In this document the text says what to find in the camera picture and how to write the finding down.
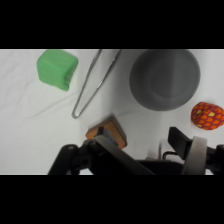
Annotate orange patterned ball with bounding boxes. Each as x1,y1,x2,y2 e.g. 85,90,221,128
190,101,224,131

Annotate grey bowl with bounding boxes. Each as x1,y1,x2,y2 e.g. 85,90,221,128
129,49,202,112

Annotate silver metal tongs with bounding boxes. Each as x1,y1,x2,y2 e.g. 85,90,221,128
71,49,123,120

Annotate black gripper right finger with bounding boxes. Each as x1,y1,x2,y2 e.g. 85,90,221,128
167,126,224,176

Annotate green foam block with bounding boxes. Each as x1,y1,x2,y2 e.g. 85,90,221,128
35,49,80,92

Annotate orange square block blue centre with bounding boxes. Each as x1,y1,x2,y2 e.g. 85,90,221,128
85,115,128,150

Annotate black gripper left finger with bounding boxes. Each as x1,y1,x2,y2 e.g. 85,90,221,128
48,125,156,176

